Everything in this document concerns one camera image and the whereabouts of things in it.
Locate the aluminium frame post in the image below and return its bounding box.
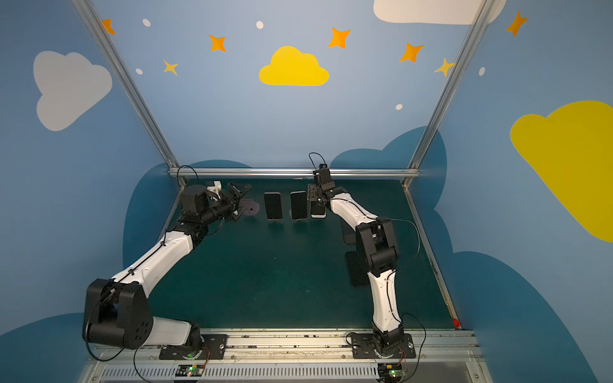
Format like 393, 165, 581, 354
72, 0, 180, 176
402, 0, 498, 192

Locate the aluminium back frame rail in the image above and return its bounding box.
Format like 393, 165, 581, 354
169, 166, 420, 179

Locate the metal base rail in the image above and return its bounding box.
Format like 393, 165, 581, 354
79, 329, 493, 382

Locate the white-framed phone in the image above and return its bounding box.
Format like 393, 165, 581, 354
310, 201, 327, 219

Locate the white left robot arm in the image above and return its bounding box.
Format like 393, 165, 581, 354
82, 182, 252, 357

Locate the purple phone stand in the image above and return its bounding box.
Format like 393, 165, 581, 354
239, 199, 260, 216

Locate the aluminium left frame post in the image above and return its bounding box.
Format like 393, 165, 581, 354
72, 0, 180, 176

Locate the aluminium right frame post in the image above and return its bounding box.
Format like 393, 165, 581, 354
402, 0, 498, 192

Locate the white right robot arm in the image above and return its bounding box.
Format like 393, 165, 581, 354
307, 164, 404, 349

